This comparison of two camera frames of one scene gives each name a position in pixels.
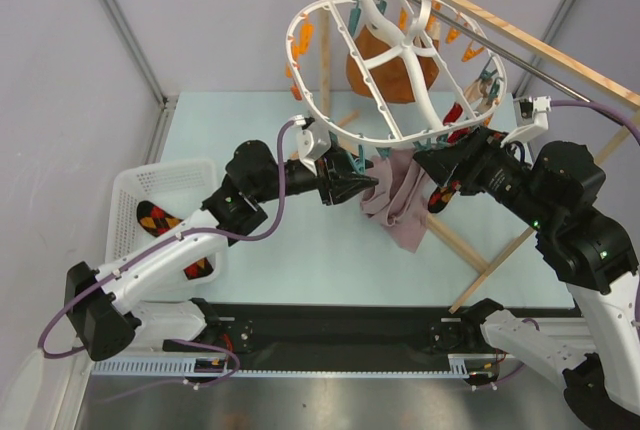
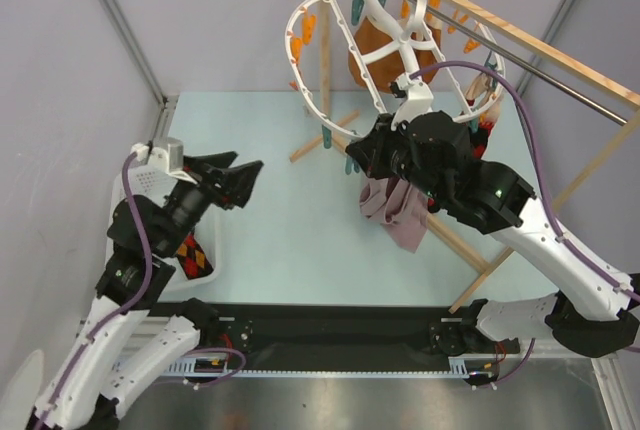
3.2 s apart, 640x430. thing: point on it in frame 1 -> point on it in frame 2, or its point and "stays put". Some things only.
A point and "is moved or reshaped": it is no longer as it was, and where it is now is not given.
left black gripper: (336, 177) -> (238, 181)
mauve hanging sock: (401, 197) stays put
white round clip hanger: (393, 66) is moved or reshaped
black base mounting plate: (336, 337) stays put
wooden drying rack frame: (588, 74) stays put
